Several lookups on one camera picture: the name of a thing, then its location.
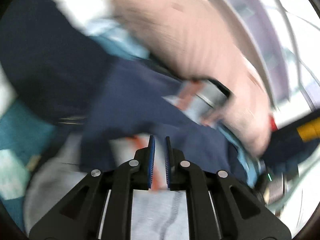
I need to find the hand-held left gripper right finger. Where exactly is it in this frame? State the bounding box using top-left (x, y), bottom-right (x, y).
top-left (164, 136), bottom-right (292, 240)

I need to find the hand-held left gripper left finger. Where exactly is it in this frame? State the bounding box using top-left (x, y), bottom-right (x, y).
top-left (29, 135), bottom-right (156, 240)

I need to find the navy blue garment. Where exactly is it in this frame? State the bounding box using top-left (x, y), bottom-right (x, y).
top-left (79, 59), bottom-right (250, 188)

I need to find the yellow and black object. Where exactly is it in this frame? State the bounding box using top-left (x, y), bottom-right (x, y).
top-left (269, 114), bottom-right (320, 144)

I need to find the silver and orange object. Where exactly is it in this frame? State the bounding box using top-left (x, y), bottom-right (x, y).
top-left (162, 78), bottom-right (232, 128)

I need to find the light blue cloth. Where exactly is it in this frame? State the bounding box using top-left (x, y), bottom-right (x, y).
top-left (86, 21), bottom-right (152, 62)

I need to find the teal blanket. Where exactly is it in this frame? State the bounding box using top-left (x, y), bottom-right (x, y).
top-left (0, 100), bottom-right (60, 227)

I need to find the pale pink cloth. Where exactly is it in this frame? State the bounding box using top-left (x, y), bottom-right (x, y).
top-left (110, 0), bottom-right (274, 155)

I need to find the dark navy cloth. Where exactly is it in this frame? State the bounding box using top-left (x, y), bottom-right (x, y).
top-left (0, 0), bottom-right (118, 128)

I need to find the white cloth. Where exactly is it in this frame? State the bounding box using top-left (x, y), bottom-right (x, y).
top-left (31, 0), bottom-right (118, 37)

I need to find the white metal frame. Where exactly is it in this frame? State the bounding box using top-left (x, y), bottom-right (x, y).
top-left (200, 0), bottom-right (320, 113)

